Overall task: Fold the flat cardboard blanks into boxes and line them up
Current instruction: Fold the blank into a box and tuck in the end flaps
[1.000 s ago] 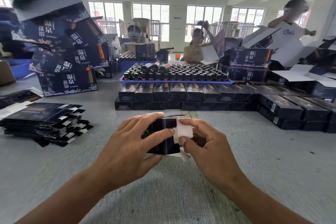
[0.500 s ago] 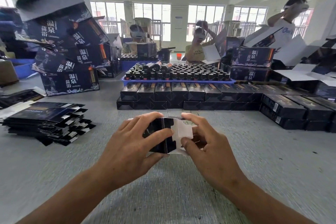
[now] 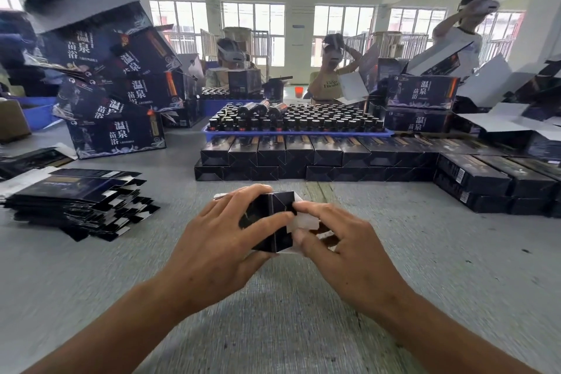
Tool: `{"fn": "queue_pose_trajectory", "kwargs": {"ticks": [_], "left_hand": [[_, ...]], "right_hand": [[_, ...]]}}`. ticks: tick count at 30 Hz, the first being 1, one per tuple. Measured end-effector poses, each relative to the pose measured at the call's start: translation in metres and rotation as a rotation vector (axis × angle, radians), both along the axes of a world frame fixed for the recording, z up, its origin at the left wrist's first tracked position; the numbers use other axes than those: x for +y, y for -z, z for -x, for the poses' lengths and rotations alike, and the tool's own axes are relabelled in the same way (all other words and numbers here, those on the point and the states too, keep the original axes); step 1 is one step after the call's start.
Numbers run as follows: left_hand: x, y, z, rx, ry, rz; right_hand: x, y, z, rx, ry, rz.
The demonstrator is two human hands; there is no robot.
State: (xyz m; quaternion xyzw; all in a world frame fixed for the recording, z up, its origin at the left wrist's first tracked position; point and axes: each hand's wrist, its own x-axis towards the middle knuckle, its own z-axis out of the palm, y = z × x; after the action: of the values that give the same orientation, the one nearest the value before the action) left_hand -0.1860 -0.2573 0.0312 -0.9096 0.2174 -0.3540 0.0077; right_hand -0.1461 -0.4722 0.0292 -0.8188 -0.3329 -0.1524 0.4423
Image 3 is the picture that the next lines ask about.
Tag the dark bottle lying down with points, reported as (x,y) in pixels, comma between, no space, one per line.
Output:
(249,109)
(278,110)
(263,107)

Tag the large dark printed carton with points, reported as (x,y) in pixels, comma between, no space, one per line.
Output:
(423,92)
(416,120)

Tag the person's right forearm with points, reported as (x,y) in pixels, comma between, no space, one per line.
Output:
(447,334)

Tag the stack of flat dark cartons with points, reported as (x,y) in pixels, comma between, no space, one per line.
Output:
(83,205)

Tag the blue plastic crate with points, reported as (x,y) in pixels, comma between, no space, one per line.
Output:
(37,113)

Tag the loose flat dark carton blanks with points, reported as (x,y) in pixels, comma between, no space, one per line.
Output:
(30,161)

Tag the person's left hand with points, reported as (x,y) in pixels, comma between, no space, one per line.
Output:
(206,246)

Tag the pile of large printed cartons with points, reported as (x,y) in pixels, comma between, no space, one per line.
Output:
(109,93)

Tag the person's left thumb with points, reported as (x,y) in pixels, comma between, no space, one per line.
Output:
(269,222)

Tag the blue plastic tray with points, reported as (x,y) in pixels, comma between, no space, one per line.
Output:
(298,134)

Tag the stack of long packed boxes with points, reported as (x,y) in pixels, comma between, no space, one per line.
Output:
(495,181)

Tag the brown cardboard box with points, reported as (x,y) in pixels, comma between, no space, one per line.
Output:
(13,121)

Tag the red cup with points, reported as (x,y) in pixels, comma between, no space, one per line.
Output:
(299,93)

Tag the window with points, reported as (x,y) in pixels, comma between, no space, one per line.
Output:
(504,34)
(416,21)
(350,21)
(179,23)
(258,25)

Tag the person's right thumb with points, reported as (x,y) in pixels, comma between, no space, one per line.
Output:
(307,243)

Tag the heap of open white-flapped cartons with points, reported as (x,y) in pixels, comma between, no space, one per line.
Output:
(508,115)

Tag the person's left forearm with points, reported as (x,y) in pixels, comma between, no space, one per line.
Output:
(118,330)

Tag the dark open carton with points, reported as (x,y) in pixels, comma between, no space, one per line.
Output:
(244,82)

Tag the group of dark capped bottles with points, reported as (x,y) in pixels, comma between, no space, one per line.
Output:
(324,117)

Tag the white carton flap sheet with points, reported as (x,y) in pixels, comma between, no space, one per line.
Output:
(351,88)

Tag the row of small packed boxes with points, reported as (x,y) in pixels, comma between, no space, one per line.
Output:
(307,156)

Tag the white headset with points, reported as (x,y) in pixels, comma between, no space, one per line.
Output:
(232,53)
(333,48)
(484,5)

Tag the small dark carton white flap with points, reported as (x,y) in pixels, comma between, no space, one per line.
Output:
(280,202)

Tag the person's right hand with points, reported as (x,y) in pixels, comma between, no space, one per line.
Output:
(350,255)

